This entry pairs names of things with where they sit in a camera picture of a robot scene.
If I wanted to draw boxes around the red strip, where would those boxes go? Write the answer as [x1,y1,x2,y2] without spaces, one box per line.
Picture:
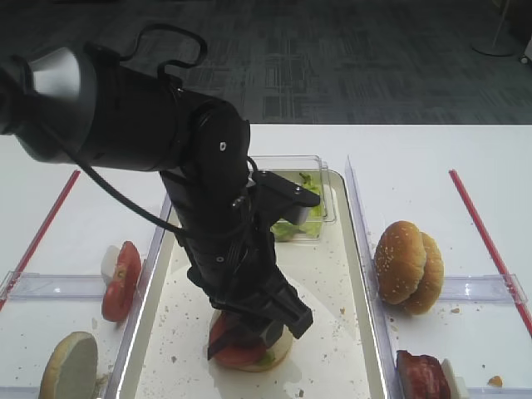
[448,169,532,334]
[1,170,81,308]

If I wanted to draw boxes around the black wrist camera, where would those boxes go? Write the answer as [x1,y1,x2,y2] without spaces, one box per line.
[251,170,320,227]

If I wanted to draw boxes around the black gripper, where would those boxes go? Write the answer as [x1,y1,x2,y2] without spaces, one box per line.
[176,215,313,361]

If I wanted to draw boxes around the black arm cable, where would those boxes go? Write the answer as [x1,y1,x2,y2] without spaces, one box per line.
[41,23,254,267]

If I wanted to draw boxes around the lower right clear holder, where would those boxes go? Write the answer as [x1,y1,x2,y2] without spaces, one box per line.
[467,387,532,399]

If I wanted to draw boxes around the standing bun half left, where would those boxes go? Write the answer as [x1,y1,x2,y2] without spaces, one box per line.
[38,332,98,399]

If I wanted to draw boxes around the clear holder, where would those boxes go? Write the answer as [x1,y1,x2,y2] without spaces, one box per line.
[1,272,106,301]
[438,274,528,304]
[467,387,532,399]

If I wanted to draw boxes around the clear vertical rail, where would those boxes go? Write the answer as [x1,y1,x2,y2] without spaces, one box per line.
[345,157,404,398]
[96,164,180,399]

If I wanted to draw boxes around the sesame bun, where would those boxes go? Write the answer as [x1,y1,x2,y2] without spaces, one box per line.
[374,220,426,305]
[403,232,445,315]

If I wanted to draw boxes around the bacon meat stack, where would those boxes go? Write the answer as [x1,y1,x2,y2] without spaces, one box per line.
[397,350,451,399]

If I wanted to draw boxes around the left clear vertical rail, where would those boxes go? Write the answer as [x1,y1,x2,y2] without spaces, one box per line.
[96,164,180,399]

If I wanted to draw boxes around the green lettuce leaves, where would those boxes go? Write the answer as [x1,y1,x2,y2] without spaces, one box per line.
[271,171,326,242]

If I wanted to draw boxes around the standing tomato slice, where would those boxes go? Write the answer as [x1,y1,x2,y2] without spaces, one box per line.
[101,241,142,323]

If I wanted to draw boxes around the sesame bun rear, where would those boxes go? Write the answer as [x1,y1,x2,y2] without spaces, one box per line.
[403,232,445,315]

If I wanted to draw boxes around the tomato slice on bun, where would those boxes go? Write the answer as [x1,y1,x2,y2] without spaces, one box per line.
[207,312,268,371]

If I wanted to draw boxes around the clear plastic container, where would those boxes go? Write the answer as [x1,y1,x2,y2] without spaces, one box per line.
[254,155,336,243]

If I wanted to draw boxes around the white metal tray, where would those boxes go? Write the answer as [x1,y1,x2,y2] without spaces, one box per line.
[110,171,383,398]

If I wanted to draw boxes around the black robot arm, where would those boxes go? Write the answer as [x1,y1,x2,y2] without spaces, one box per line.
[1,44,320,356]

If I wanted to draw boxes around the right red strip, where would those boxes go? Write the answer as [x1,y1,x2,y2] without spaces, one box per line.
[448,169,532,334]

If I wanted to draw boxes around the white block behind tomato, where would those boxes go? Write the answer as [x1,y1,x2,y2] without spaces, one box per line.
[101,245,120,286]

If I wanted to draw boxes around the white block behind bacon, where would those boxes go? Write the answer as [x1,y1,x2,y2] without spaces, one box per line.
[441,358,470,399]

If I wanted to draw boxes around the sesame bun front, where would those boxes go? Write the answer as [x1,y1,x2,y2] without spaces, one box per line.
[374,220,426,305]

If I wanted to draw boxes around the upper left clear holder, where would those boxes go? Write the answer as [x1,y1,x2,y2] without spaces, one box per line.
[1,272,106,301]

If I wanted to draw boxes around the lettuce under tomato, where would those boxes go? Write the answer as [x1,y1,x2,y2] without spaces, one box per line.
[255,349,276,369]

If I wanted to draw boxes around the left red strip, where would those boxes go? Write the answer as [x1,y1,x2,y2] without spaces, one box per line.
[1,170,81,308]

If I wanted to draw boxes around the upper right clear holder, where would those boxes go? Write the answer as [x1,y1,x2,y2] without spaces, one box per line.
[438,274,528,304]

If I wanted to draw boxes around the right clear vertical rail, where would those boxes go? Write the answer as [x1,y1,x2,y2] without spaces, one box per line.
[345,157,404,398]

